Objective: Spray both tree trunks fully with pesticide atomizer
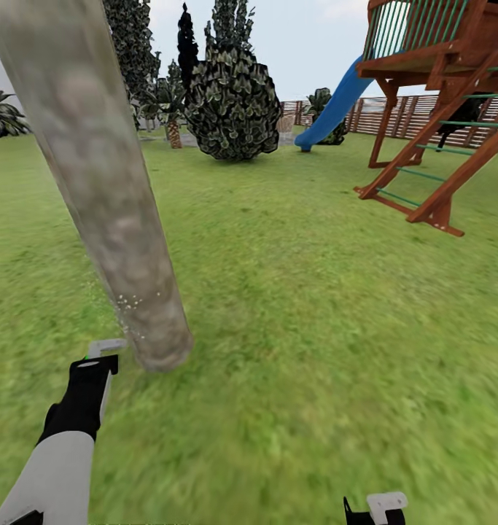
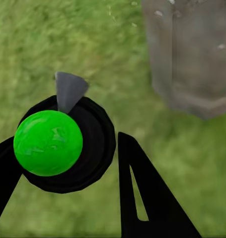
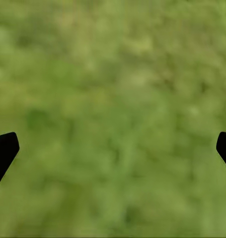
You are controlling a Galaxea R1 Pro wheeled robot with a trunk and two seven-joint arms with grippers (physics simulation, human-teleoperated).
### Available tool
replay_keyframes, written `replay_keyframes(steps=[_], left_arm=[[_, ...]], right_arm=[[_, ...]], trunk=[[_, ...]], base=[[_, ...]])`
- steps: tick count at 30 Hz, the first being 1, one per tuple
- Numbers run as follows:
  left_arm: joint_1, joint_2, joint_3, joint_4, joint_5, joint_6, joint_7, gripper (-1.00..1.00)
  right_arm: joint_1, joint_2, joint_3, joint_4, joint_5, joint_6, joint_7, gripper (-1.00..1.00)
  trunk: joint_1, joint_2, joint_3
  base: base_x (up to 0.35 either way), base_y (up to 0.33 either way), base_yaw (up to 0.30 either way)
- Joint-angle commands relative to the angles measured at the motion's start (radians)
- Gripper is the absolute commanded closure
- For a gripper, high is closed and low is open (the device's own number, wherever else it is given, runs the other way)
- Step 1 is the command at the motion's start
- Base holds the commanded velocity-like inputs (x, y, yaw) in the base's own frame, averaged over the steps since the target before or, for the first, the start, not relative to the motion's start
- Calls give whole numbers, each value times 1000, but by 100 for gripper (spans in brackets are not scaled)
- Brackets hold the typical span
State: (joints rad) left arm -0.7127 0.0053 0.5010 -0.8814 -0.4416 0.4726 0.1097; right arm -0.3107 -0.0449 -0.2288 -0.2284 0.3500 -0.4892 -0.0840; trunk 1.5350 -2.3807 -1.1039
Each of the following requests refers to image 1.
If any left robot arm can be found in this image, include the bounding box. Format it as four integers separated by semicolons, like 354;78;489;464
0;338;126;525

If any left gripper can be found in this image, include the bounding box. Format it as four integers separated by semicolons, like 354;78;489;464
69;354;118;376

